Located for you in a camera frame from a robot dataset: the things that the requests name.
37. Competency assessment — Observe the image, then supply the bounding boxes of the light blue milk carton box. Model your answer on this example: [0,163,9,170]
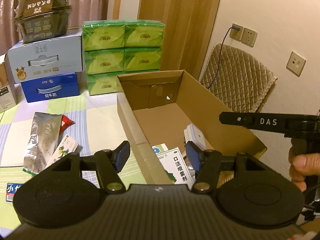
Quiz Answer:
[7,29,83,83]

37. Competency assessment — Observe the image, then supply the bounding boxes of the white square night light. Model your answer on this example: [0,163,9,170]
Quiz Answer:
[184,124,206,151]

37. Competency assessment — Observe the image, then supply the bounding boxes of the black charger cable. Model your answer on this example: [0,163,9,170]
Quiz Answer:
[206,24,241,90]

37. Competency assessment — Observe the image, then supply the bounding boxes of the green oral spray box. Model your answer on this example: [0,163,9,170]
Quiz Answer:
[156,147,194,189]

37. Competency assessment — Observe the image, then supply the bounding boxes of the wall power socket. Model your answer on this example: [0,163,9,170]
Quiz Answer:
[229,23,244,41]
[241,28,258,48]

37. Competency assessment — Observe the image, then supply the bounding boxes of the white green tablet box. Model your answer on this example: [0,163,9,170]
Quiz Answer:
[152,143,169,154]

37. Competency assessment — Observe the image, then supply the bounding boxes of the dark blue milk carton box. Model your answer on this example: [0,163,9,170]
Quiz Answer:
[21,73,80,103]

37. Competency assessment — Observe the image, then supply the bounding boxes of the red candy wrapper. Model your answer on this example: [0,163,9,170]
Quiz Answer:
[59,115,74,134]

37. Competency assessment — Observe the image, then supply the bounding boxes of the wall data socket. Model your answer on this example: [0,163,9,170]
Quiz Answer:
[286,51,306,77]

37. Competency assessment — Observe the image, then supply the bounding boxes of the clear plastic floss box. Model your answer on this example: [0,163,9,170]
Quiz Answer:
[5,183,23,203]

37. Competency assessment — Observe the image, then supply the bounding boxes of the white humidifier product box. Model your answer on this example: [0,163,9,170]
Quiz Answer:
[0,54,17,113]

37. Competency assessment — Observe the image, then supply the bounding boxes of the silver foil pouch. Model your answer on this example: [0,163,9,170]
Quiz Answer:
[23,112,62,174]

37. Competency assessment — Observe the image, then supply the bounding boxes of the pink curtain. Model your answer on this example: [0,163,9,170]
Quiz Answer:
[1,0,108,55]

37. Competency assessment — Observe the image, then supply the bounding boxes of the white dinosaur medicine box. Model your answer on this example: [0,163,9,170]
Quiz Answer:
[46,134,79,168]

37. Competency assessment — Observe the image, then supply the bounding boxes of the brown cardboard box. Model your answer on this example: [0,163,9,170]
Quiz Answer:
[117,70,267,184]

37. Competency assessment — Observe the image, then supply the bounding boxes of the checked tablecloth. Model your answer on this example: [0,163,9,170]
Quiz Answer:
[0,89,151,230]

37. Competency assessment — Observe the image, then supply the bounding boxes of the black instant noodle bowls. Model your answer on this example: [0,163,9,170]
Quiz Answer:
[15,0,72,43]

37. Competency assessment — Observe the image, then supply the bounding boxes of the person right hand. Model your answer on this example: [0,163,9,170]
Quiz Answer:
[288,147,320,192]

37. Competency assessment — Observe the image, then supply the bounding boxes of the quilted beige chair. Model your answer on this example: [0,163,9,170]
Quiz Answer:
[200,43,278,113]

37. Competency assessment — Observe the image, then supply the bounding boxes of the green tissue pack bundle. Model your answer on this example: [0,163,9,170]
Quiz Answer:
[82,20,165,95]

